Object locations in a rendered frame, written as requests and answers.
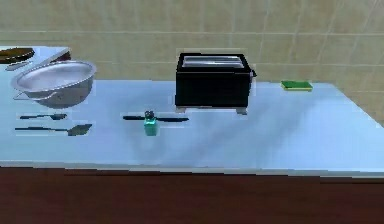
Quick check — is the black knife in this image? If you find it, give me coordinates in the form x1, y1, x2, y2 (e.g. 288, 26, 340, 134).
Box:
122, 115, 190, 123

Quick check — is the black toaster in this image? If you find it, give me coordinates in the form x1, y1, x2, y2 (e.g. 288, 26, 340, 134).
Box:
174, 52, 258, 116

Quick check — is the green spray bottle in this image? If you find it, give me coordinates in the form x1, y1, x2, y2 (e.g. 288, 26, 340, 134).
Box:
143, 110, 158, 137

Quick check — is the brown counter cabinet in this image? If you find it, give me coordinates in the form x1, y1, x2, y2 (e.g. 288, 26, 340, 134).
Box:
0, 46, 384, 224

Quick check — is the green sponge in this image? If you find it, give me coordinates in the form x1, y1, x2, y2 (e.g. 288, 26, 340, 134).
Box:
280, 80, 314, 92

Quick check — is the black spatula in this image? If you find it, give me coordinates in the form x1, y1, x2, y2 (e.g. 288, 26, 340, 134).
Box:
14, 123, 93, 137

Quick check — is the silver metal bowl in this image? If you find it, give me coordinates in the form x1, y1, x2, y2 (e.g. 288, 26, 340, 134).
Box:
10, 60, 98, 110

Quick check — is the black spoon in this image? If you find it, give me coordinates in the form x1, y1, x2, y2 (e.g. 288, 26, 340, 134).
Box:
19, 113, 68, 121

